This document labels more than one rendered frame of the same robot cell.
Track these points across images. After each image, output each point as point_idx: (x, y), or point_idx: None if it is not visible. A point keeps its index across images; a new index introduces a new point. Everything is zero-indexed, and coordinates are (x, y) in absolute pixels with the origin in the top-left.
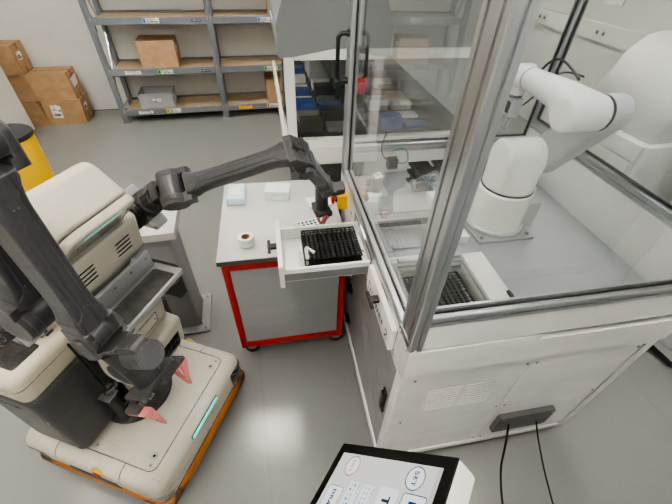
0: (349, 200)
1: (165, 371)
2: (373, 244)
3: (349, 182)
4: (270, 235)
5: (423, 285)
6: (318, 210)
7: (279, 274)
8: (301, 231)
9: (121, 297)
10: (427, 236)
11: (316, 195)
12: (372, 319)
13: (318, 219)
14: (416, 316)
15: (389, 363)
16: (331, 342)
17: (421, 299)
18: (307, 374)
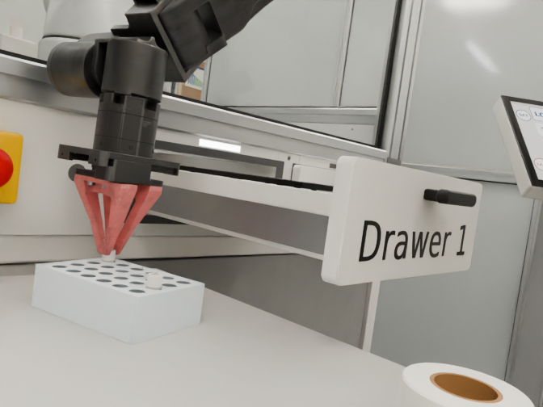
0: (42, 137)
1: None
2: (285, 125)
3: (27, 60)
4: (268, 396)
5: (411, 62)
6: (152, 157)
7: (478, 208)
8: (300, 183)
9: None
10: (410, 3)
11: (161, 81)
12: (280, 316)
13: (151, 203)
14: (407, 109)
15: (351, 284)
16: None
17: (411, 80)
18: None
